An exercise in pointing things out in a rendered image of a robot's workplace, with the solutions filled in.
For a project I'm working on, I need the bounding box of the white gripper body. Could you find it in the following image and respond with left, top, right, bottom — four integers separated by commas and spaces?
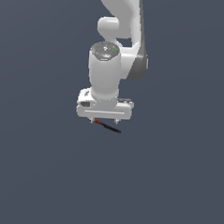
75, 87, 136, 122

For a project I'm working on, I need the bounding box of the thin black and red stick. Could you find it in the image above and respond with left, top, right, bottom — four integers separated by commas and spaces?
93, 118, 123, 134

